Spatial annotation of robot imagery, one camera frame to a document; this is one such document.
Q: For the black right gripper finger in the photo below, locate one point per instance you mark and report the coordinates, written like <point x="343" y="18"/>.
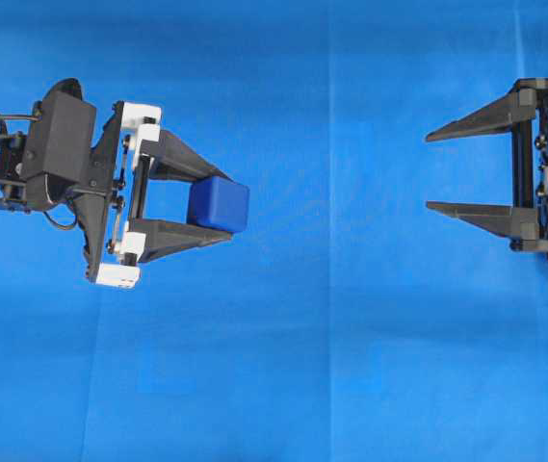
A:
<point x="480" y="219"/>
<point x="495" y="118"/>

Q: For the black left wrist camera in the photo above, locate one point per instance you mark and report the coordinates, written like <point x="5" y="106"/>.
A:
<point x="58" y="145"/>

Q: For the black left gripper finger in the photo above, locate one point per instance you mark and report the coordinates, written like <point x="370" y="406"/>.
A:
<point x="164" y="238"/>
<point x="174" y="160"/>

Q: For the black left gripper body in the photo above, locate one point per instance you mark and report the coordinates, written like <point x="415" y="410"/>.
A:
<point x="111" y="256"/>

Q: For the blue table cloth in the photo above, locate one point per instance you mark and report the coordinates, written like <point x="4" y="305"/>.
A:
<point x="348" y="322"/>

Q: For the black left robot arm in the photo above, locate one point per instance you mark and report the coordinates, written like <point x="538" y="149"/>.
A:
<point x="103" y="183"/>

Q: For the blue cube block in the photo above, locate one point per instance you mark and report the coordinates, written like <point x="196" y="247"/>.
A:
<point x="218" y="203"/>

